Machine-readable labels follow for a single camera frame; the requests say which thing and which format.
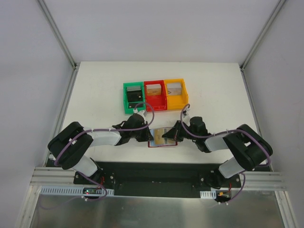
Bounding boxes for yellow plastic bin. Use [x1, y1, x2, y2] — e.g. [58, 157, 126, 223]
[164, 78, 189, 110]

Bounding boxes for left white cable duct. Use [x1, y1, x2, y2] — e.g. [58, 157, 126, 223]
[40, 186, 106, 197]

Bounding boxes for right white cable duct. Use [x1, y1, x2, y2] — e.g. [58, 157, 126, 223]
[200, 190, 217, 200]

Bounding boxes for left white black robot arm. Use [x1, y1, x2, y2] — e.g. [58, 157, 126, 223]
[47, 114, 153, 185]

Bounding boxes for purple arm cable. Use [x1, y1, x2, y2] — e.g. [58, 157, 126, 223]
[180, 104, 273, 167]
[54, 102, 155, 167]

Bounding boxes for green plastic bin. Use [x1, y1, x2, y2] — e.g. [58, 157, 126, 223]
[123, 82, 146, 114]

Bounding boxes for black cards in green bin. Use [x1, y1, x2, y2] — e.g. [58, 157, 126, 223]
[126, 86, 143, 103]

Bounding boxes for white cable duct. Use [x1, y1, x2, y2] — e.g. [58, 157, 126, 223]
[40, 186, 106, 197]
[200, 190, 217, 200]

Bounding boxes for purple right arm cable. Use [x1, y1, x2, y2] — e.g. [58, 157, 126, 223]
[180, 104, 273, 167]

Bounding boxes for red plastic bin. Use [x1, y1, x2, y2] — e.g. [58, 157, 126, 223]
[143, 80, 167, 111]

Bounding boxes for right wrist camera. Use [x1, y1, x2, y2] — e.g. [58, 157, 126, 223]
[181, 104, 190, 118]

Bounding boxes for cards in yellow bin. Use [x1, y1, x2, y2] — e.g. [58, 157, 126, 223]
[166, 82, 182, 96]

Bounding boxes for red leather card holder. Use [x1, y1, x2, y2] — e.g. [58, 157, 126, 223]
[148, 127, 178, 148]

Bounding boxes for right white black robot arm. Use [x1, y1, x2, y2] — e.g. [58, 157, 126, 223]
[162, 116, 273, 189]

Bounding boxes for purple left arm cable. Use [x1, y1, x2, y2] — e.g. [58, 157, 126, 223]
[54, 102, 155, 167]

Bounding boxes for aluminium frame rail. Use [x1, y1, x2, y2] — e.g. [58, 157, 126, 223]
[30, 167, 287, 191]

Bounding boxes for wooden cards in red bin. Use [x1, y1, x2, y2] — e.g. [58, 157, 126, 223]
[145, 84, 162, 96]

